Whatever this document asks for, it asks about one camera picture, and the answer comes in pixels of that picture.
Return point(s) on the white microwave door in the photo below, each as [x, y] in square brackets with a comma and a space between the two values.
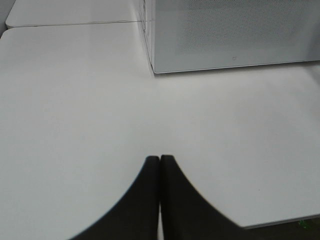
[191, 35]

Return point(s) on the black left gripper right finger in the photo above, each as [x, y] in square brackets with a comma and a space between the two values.
[185, 214]

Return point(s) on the white microwave oven body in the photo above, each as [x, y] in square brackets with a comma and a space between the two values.
[145, 13]

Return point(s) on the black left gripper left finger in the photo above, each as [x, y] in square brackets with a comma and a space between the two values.
[136, 215]

